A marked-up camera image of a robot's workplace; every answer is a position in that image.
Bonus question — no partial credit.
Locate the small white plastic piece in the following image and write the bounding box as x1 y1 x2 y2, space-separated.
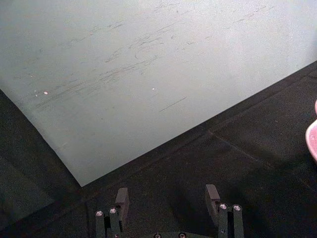
305 98 317 162

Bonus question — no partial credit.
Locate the black table cloth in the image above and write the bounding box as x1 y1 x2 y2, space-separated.
0 60 317 238

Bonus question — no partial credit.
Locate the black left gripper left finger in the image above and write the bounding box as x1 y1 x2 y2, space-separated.
95 187 130 238

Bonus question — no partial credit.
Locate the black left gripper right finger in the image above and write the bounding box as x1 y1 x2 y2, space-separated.
205 183 245 238

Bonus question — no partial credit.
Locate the plain pale wall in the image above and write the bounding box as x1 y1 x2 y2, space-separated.
0 0 317 188

